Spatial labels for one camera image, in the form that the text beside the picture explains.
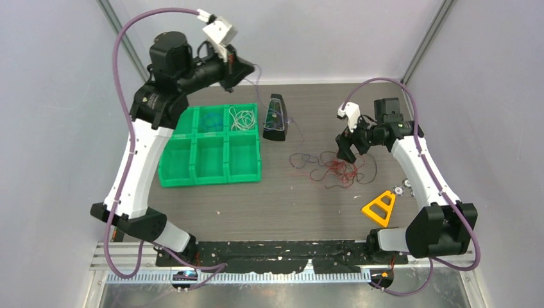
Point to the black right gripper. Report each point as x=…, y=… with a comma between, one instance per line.
x=344, y=141

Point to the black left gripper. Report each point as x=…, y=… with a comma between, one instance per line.
x=234, y=70

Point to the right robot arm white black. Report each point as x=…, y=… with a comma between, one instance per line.
x=444, y=224

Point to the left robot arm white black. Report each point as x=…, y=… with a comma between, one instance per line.
x=154, y=114

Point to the green bin back right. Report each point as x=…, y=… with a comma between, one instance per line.
x=243, y=117

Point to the black metronome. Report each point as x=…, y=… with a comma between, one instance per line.
x=275, y=124

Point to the small round silver part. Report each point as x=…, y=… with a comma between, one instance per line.
x=399, y=190

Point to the yellow triangle block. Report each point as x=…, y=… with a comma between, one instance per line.
x=380, y=209

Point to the green bin back left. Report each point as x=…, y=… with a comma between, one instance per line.
x=187, y=124

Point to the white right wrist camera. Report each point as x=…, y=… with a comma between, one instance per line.
x=351, y=113

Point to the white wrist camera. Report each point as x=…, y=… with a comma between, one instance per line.
x=351, y=113
x=219, y=32

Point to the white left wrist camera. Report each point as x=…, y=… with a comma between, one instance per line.
x=219, y=32

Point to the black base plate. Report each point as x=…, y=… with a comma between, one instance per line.
x=285, y=257

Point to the aluminium corner post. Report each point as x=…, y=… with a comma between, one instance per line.
x=133, y=54

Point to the aluminium rail front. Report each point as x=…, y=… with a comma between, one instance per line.
x=157, y=266

